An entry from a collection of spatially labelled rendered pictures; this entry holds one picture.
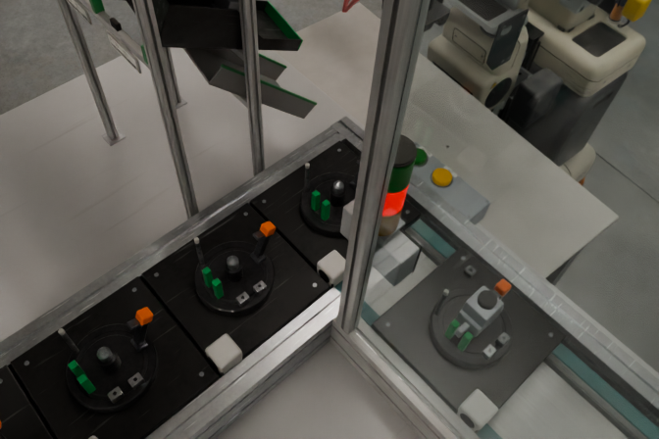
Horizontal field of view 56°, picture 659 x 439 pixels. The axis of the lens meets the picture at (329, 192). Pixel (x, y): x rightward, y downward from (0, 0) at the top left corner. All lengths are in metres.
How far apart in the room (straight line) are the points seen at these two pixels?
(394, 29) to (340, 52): 1.11
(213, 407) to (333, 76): 0.89
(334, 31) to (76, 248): 0.87
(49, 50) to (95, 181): 1.75
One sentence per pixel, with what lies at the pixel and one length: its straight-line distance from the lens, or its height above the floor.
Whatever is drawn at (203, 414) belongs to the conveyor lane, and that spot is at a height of 0.96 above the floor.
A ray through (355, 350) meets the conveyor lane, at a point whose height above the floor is 0.93.
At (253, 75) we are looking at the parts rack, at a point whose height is 1.20.
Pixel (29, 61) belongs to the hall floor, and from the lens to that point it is 3.11.
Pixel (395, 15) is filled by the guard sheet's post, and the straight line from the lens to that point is 0.56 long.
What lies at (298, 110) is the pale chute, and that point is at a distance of 1.29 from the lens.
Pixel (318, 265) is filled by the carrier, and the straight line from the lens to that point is 1.12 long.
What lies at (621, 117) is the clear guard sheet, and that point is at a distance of 0.47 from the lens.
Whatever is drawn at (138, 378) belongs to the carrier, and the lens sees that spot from 1.04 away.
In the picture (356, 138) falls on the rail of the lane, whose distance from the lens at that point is 1.33.
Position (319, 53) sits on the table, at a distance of 1.66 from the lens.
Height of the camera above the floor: 1.97
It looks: 55 degrees down
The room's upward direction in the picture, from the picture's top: 5 degrees clockwise
